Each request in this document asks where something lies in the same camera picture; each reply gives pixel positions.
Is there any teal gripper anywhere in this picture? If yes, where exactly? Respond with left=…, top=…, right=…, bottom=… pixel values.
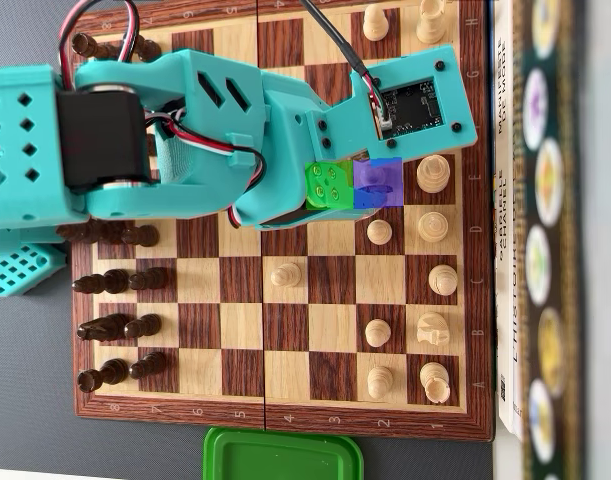
left=233, top=69, right=394, bottom=232

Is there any light wooden pawn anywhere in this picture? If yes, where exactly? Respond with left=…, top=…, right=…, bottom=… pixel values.
left=358, top=162, right=386, bottom=187
left=366, top=218, right=394, bottom=246
left=364, top=318, right=392, bottom=348
left=270, top=262, right=303, bottom=289
left=366, top=364, right=394, bottom=400
left=362, top=5, right=390, bottom=43

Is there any light wooden queen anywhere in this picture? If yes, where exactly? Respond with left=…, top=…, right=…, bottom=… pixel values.
left=416, top=211, right=449, bottom=244

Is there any wooden folding chessboard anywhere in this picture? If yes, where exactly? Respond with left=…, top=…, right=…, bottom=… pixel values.
left=67, top=0, right=495, bottom=442

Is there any light wooden bishop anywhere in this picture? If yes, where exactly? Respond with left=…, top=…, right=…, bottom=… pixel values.
left=427, top=263, right=459, bottom=296

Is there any light wooden knight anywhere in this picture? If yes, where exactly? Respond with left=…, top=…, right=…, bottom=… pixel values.
left=415, top=311, right=450, bottom=346

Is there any light wooden rook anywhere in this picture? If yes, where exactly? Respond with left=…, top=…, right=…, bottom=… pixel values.
left=418, top=360, right=451, bottom=405
left=415, top=0, right=447, bottom=45

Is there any dark wooden pawn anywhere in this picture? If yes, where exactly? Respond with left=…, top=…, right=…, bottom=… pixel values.
left=129, top=350, right=168, bottom=380
left=137, top=38, right=162, bottom=62
left=129, top=266, right=169, bottom=292
left=124, top=313, right=163, bottom=340
left=122, top=224, right=161, bottom=249

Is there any white Gabrielle Chanel book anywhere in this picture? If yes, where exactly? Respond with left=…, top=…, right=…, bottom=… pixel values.
left=489, top=0, right=512, bottom=434

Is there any dark wooden queen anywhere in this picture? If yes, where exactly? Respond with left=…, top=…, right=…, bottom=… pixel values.
left=57, top=219, right=131, bottom=246

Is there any dark wooden bishop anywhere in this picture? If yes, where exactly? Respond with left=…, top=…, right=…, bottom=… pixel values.
left=72, top=268, right=132, bottom=296

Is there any dark book with oval pictures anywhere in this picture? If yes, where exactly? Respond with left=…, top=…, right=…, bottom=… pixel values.
left=512, top=0, right=594, bottom=480

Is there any dark wooden knight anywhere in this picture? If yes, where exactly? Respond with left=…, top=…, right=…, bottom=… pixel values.
left=77, top=312, right=132, bottom=344

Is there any green plastic container lid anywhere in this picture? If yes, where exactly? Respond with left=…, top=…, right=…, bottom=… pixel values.
left=203, top=425, right=365, bottom=480

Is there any dark wooden rook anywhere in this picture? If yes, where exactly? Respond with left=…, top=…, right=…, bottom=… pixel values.
left=72, top=32, right=119, bottom=61
left=76, top=357, right=130, bottom=393

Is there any white histoire book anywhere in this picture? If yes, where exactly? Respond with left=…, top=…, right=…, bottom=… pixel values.
left=507, top=0, right=529, bottom=444

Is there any red white black servo cable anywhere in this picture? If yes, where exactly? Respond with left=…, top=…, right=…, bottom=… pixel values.
left=144, top=110, right=267, bottom=231
left=58, top=0, right=142, bottom=69

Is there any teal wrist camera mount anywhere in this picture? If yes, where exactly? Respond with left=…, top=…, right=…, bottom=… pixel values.
left=304, top=43, right=480, bottom=167

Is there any black camera cable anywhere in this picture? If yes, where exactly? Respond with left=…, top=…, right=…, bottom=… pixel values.
left=298, top=0, right=389, bottom=132

